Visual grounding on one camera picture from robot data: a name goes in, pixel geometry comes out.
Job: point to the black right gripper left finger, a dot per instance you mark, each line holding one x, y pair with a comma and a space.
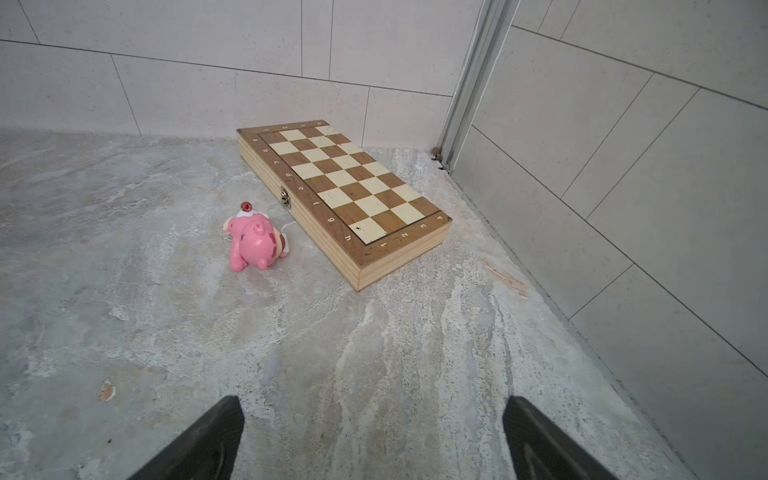
206, 450

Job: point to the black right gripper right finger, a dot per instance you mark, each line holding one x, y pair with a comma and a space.
539, 449

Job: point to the pink pig toy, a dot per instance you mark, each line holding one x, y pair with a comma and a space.
254, 239

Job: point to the wooden folding chess board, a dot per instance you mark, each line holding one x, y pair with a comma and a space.
364, 218

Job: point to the aluminium corner post right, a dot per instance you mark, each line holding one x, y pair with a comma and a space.
494, 21

